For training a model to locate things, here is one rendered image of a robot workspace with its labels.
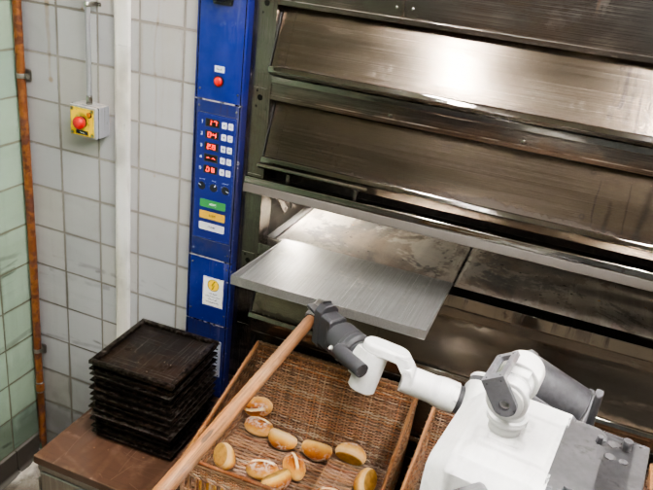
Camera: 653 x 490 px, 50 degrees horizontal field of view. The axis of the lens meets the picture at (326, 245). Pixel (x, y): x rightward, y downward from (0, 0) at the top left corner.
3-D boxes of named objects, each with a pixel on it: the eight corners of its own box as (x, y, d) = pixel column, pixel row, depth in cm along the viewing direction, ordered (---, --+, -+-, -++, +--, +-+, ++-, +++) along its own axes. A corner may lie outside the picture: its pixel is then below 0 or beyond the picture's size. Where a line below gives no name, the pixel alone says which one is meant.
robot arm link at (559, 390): (566, 398, 137) (599, 386, 124) (546, 437, 134) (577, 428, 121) (515, 365, 138) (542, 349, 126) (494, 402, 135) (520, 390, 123)
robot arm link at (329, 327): (334, 340, 178) (361, 365, 169) (302, 349, 173) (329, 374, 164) (340, 297, 173) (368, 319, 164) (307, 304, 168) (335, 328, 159)
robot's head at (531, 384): (536, 404, 111) (549, 358, 108) (521, 438, 103) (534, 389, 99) (497, 390, 114) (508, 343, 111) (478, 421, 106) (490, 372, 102)
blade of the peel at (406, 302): (424, 340, 174) (426, 331, 173) (229, 284, 190) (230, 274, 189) (453, 283, 206) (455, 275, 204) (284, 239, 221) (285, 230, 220)
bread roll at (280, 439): (296, 436, 214) (289, 452, 212) (301, 441, 220) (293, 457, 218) (268, 424, 218) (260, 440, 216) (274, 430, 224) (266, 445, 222)
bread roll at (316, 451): (332, 444, 213) (327, 462, 210) (334, 450, 219) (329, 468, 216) (302, 436, 215) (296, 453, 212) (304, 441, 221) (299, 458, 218)
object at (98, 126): (84, 129, 227) (84, 99, 223) (110, 136, 224) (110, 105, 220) (68, 134, 220) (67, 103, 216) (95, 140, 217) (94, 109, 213)
